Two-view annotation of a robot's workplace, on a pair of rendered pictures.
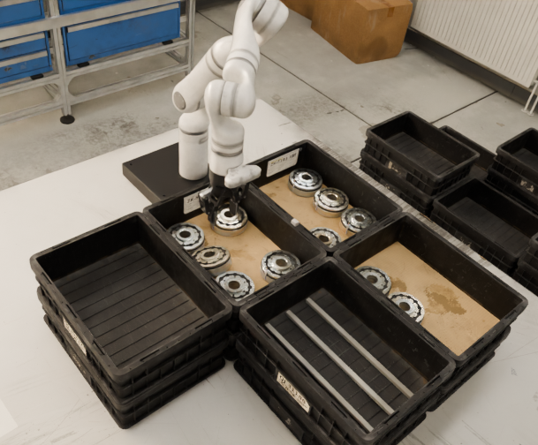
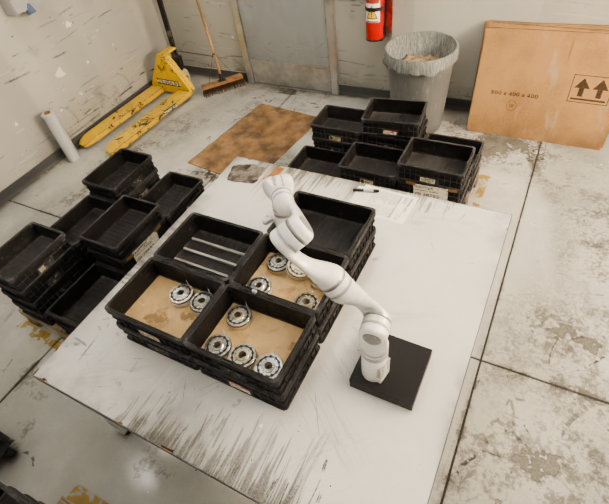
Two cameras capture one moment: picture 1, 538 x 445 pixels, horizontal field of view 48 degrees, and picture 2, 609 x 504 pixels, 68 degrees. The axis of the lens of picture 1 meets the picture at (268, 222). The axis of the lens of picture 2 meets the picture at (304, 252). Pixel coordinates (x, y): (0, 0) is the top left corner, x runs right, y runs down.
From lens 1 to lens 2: 2.30 m
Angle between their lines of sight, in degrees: 91
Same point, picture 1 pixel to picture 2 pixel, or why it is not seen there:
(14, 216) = (455, 285)
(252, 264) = (278, 287)
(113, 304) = (333, 235)
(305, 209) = (261, 346)
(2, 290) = (409, 246)
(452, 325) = (152, 305)
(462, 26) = not seen: outside the picture
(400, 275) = (184, 324)
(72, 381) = not seen: hidden behind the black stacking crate
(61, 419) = not seen: hidden behind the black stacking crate
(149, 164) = (411, 359)
